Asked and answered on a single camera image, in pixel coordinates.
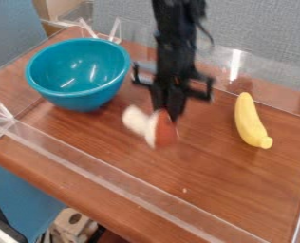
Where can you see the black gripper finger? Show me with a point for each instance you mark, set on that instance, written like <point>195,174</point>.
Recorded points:
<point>177,99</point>
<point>158,96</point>

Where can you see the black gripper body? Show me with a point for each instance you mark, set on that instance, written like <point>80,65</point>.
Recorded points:
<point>174,69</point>

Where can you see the brown white toy mushroom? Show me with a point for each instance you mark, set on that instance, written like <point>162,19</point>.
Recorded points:
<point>154,127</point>

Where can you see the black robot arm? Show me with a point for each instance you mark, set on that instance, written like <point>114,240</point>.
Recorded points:
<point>178,20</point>

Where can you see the blue plastic bowl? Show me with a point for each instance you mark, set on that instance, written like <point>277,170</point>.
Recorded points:
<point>76,74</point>

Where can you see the yellow toy banana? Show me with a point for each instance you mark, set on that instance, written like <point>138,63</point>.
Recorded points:
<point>249,124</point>

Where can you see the wooden block with hole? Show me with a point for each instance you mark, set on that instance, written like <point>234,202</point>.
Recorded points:
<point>72,227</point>

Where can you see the blue cabinet panel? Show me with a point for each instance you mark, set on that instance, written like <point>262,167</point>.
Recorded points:
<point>28,209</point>

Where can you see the clear acrylic barrier wall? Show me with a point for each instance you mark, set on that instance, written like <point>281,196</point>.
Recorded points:
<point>209,190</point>

